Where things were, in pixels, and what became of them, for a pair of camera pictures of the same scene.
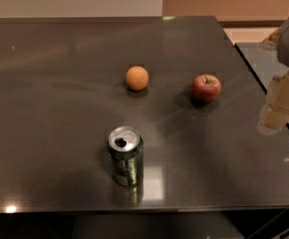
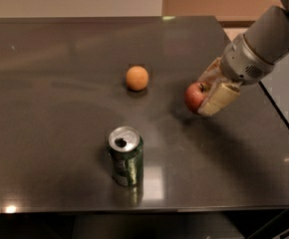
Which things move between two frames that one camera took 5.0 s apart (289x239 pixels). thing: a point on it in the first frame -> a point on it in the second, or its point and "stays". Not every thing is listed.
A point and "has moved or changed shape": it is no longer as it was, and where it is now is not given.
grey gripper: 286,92 -> 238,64
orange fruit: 137,78 stays
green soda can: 126,148 stays
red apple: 206,88 has moved or changed shape
